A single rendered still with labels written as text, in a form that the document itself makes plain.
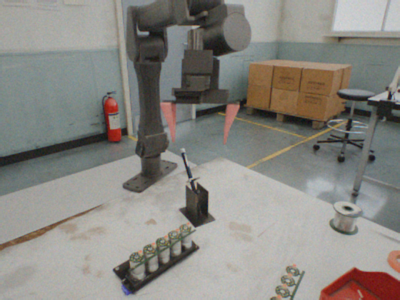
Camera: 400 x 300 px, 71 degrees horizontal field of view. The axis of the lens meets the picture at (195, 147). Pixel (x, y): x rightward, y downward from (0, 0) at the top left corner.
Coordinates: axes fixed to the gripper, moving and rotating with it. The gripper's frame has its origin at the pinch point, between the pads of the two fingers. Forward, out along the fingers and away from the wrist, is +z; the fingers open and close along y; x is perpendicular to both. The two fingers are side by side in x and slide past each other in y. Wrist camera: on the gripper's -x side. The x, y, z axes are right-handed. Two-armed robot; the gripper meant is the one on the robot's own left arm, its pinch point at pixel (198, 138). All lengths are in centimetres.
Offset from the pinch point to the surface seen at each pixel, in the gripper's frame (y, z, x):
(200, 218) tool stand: 0.4, 20.2, 12.0
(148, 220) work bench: -11.9, 21.2, 11.0
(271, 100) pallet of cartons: 80, -28, 350
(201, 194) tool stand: 0.5, 14.7, 13.1
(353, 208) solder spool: 35.1, 15.3, 10.4
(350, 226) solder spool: 34.2, 19.1, 9.3
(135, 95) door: -92, -24, 276
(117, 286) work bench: -13.1, 26.5, -7.5
